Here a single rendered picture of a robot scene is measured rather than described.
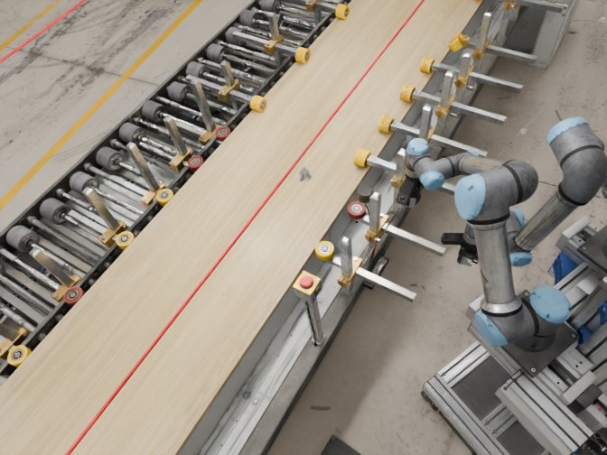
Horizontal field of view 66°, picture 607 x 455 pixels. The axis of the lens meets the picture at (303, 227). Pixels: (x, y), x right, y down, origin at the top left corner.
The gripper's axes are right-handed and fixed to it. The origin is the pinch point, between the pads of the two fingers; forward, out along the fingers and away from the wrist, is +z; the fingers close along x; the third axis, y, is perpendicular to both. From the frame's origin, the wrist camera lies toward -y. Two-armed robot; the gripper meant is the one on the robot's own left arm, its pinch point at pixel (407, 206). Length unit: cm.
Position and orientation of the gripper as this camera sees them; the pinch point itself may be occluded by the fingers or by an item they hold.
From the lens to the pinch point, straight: 202.6
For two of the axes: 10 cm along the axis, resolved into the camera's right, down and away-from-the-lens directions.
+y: 5.3, -7.3, 4.3
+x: -8.4, -3.9, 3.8
